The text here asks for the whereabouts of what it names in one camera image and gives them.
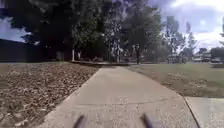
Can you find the robot's own part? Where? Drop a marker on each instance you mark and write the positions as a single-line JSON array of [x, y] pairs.
[[80, 122], [147, 121]]

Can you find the grass verge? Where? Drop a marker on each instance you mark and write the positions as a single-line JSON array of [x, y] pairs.
[[186, 76]]

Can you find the leaf-covered ground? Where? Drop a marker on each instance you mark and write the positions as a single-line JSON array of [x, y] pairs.
[[33, 90]]

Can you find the grey concrete path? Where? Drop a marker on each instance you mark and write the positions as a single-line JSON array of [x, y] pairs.
[[116, 96]]

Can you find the dark building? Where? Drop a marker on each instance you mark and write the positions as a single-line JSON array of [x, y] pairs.
[[16, 51]]

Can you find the row of trees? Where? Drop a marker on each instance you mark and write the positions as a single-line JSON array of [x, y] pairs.
[[100, 30]]

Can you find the concrete driveway slab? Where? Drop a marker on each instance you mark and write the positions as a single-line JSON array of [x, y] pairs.
[[208, 111]]

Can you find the vehicle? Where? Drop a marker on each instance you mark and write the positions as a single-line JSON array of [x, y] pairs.
[[217, 54]]

